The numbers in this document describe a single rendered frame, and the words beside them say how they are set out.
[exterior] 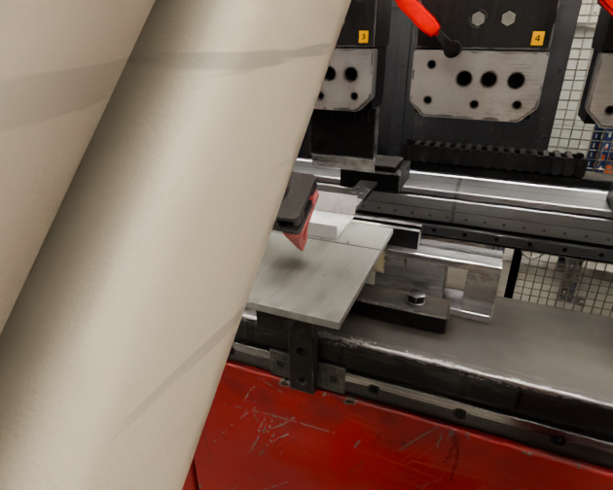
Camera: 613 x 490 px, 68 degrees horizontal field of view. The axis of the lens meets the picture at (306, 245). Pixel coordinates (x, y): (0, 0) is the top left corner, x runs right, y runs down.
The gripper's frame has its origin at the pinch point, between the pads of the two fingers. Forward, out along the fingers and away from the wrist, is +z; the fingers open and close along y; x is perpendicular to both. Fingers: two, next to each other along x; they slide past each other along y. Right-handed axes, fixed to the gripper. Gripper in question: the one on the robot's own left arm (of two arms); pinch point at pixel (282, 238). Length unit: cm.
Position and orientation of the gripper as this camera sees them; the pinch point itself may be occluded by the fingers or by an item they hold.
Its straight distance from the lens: 57.7
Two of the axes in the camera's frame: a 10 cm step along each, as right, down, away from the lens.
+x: -3.3, 8.0, -5.1
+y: -9.3, -1.8, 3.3
